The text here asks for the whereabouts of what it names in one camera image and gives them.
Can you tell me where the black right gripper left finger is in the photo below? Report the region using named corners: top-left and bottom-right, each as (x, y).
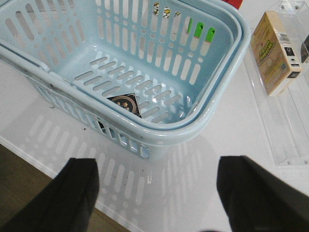
top-left (0, 158), bottom-right (99, 232)

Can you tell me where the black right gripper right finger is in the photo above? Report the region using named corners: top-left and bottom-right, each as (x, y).
top-left (216, 156), bottom-right (309, 232)

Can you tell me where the clear acrylic shelf right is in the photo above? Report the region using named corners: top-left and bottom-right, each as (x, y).
top-left (244, 0), bottom-right (309, 166)

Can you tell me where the light blue plastic basket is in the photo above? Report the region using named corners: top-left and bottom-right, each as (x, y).
top-left (0, 0), bottom-right (251, 160)

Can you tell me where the black tissue pack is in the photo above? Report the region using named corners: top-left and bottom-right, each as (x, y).
top-left (107, 93), bottom-right (142, 118)

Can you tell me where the beige cartoon snack box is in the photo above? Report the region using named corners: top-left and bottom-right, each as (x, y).
top-left (251, 11), bottom-right (303, 97)

